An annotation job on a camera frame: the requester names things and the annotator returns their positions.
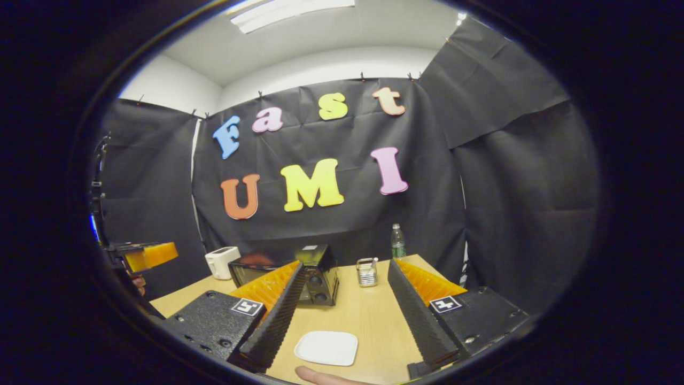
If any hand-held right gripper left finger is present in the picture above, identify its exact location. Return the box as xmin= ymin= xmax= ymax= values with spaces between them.
xmin=165 ymin=260 xmax=306 ymax=374

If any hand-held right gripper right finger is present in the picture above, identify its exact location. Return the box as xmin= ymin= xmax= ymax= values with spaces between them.
xmin=387 ymin=258 xmax=531 ymax=371

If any black electric oven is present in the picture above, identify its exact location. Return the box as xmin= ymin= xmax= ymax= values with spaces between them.
xmin=229 ymin=244 xmax=340 ymax=307

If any white plate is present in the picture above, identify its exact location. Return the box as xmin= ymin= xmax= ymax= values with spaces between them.
xmin=294 ymin=330 xmax=359 ymax=367

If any white toaster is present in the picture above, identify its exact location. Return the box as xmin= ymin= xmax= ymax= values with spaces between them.
xmin=205 ymin=247 xmax=242 ymax=281

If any green label water bottle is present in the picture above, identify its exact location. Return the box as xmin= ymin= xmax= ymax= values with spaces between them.
xmin=391 ymin=224 xmax=407 ymax=259

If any black backdrop cloth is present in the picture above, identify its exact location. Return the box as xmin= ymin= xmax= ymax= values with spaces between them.
xmin=94 ymin=16 xmax=599 ymax=316

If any long ceiling light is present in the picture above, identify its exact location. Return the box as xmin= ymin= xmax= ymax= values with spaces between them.
xmin=229 ymin=0 xmax=356 ymax=35

